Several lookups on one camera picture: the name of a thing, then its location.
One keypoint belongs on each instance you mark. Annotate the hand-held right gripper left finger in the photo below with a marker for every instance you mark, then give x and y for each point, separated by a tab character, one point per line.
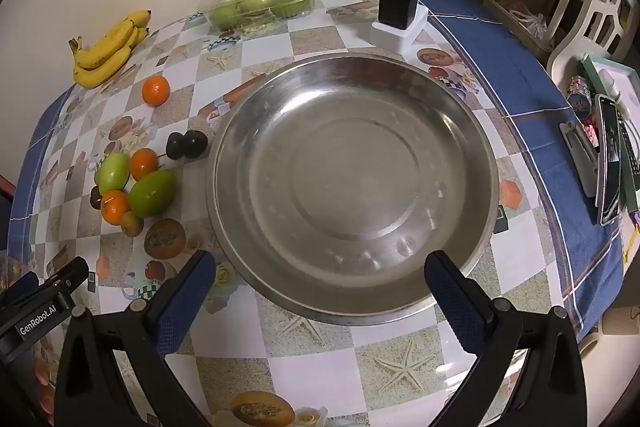
186	302

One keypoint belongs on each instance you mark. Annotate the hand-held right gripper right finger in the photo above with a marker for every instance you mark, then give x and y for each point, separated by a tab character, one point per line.
454	307

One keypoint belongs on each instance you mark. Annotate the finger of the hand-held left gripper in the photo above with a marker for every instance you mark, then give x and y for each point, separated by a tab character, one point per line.
67	274

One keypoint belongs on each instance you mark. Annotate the small dark plum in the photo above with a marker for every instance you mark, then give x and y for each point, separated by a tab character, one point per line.
95	198

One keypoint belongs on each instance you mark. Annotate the orange tangerine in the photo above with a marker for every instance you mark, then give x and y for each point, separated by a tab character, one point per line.
156	91
116	208
145	162

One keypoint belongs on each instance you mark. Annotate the small brown kiwi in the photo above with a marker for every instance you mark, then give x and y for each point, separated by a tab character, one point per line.
132	224

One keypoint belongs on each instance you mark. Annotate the stainless steel basin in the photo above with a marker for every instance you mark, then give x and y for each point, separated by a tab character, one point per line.
350	187

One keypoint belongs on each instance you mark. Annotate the dark furniture with red edge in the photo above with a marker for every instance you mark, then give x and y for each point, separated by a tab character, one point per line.
4	194

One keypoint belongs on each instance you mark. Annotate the grey phone stand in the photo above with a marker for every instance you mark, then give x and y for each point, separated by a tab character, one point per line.
582	162

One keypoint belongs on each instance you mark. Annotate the yellow banana bunch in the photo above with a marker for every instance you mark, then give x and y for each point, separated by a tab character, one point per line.
107	57

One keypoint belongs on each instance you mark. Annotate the black remote control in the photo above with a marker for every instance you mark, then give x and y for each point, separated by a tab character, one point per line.
631	157

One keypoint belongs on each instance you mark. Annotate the small white bottle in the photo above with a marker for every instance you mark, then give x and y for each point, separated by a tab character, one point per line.
609	82

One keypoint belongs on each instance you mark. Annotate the white socket box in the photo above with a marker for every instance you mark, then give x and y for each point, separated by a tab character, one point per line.
395	39

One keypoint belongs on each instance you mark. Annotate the white plastic chair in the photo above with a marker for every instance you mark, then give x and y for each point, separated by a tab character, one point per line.
562	52

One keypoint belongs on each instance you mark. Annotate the teal-rimmed white box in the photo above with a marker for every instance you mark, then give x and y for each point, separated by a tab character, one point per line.
627	82

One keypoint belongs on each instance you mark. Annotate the clear plastic bag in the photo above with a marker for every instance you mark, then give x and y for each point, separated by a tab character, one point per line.
530	22

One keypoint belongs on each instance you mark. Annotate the batch of packed green jujubes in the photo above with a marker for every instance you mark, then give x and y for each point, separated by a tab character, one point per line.
250	2

